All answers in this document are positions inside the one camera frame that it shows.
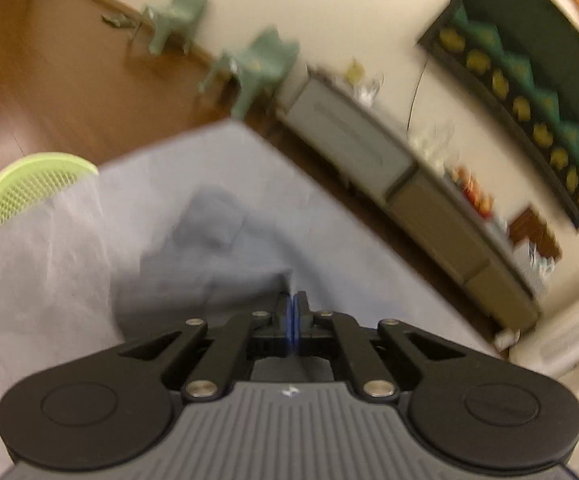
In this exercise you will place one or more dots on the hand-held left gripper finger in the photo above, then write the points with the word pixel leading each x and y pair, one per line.
pixel 289 321
pixel 297 321

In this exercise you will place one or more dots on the green plastic chair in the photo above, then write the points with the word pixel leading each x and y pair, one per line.
pixel 255 71
pixel 175 14

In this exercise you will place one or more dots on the small green floor toy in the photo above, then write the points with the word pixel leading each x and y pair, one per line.
pixel 115 20

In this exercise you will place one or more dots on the blue-grey garment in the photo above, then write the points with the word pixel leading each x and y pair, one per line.
pixel 209 260

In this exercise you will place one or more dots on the green mesh basket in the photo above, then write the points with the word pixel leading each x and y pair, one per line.
pixel 24 195

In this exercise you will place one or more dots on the long grey-brown sideboard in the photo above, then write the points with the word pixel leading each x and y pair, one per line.
pixel 349 136

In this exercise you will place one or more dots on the dark wall painting yellow shapes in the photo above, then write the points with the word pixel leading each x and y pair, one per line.
pixel 529 25

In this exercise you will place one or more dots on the small white bottle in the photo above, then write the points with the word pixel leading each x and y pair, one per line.
pixel 506 340

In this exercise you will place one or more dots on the white storage box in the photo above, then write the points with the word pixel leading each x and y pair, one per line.
pixel 532 267

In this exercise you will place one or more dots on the clear glassware group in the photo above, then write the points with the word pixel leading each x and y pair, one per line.
pixel 432 141

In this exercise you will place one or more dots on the brown patterned box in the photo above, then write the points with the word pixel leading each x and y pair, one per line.
pixel 534 231

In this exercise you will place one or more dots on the light grey blanket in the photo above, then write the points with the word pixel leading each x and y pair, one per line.
pixel 349 255

